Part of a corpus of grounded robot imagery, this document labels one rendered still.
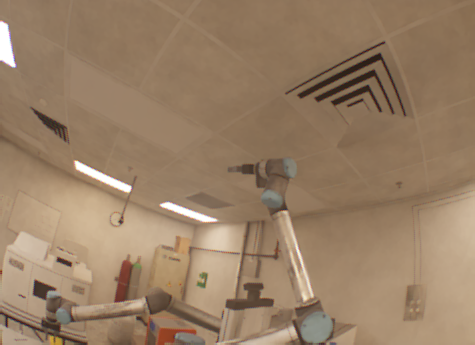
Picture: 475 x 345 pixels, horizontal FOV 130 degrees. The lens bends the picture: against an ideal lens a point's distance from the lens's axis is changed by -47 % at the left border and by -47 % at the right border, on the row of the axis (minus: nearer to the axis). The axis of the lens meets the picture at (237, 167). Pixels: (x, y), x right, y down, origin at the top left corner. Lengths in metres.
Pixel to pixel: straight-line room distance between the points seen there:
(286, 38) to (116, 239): 4.86
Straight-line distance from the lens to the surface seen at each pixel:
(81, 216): 5.04
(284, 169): 0.87
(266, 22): 0.92
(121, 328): 3.94
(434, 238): 2.62
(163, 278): 5.07
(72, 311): 1.30
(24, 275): 2.19
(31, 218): 5.22
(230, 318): 1.03
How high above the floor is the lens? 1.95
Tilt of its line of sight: 26 degrees up
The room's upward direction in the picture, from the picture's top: 11 degrees clockwise
